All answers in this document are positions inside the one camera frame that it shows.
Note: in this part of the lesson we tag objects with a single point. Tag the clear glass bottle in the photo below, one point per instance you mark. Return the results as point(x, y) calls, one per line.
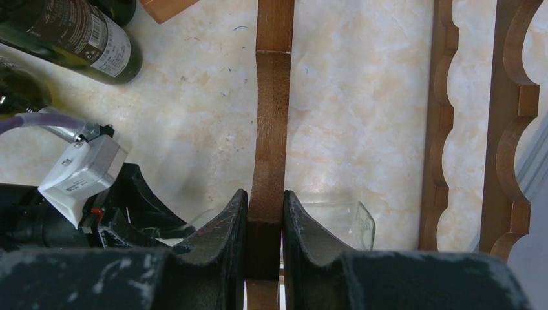
point(346, 219)

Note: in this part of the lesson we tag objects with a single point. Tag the wooden wine rack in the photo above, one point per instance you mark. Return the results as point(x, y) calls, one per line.
point(514, 102)

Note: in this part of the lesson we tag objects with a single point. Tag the standing dark wine bottle back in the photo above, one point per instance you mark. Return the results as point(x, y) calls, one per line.
point(120, 11)

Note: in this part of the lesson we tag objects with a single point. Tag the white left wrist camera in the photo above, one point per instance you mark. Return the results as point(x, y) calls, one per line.
point(83, 170)

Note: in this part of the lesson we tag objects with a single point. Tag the standing dark wine bottle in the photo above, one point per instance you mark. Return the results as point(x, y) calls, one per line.
point(120, 11)
point(74, 35)

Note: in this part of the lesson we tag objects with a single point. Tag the green wine bottle lying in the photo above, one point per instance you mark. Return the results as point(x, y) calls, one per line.
point(21, 91)

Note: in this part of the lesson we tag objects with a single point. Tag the standing dark wine bottle front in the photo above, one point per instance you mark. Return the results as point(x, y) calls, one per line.
point(74, 35)

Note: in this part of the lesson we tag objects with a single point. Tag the orange wooden compartment tray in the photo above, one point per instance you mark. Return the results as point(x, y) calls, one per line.
point(162, 10)

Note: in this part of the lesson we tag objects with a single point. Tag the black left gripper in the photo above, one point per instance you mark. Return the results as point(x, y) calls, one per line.
point(127, 214)

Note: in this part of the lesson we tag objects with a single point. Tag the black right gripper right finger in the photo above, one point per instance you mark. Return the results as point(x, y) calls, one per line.
point(322, 272)

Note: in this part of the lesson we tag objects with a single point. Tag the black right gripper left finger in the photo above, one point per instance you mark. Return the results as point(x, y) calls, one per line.
point(205, 271)

